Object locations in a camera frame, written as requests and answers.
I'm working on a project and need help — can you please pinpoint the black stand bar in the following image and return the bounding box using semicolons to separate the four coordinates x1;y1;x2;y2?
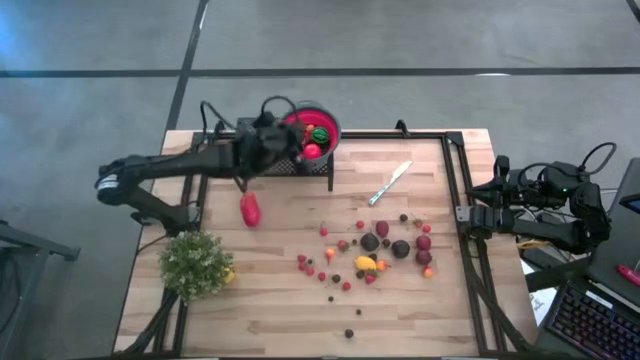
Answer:
524;257;594;294

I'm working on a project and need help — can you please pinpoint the red grey collapsible colander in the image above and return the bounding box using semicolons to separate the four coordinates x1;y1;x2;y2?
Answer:
281;99;343;170

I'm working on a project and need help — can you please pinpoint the red bell pepper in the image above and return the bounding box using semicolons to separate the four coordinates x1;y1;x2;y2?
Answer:
239;192;263;229

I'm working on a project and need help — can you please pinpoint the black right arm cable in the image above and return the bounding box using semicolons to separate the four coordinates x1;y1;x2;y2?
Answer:
517;142;618;189

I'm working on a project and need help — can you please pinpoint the black mesh shelf riser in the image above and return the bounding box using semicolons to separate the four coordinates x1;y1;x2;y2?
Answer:
230;117;335;194

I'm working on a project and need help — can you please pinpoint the grey metal stand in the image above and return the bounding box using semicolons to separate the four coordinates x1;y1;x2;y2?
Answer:
0;218;82;351

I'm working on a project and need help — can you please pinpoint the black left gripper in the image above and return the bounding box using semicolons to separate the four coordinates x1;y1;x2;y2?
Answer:
234;112;308;179

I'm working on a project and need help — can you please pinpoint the white paper sheet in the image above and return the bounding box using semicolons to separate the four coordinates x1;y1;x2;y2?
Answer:
519;259;559;326

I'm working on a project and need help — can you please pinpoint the large dark purple fruit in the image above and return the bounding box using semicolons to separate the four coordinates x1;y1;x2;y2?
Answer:
359;232;381;253
390;239;412;260

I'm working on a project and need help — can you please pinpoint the green artificial potted plant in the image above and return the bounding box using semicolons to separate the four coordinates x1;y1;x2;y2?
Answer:
158;230;235;306

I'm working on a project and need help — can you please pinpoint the red marker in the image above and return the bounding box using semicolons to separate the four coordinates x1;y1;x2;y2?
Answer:
616;263;640;289

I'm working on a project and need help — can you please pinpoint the black device with blue screen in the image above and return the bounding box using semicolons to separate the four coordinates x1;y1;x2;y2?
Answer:
619;193;640;215

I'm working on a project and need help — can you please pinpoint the knife with teal-patterned handle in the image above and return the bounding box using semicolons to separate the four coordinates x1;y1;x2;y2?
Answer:
368;160;414;207

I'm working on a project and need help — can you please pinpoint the black left base cable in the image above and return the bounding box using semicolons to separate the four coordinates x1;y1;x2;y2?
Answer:
135;233;167;256

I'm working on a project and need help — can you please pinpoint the grey laptop with backlit keyboard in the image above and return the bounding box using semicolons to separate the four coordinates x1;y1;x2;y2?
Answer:
537;157;640;360

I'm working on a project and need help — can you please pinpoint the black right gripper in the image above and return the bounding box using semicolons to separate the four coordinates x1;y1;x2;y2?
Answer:
468;154;539;206

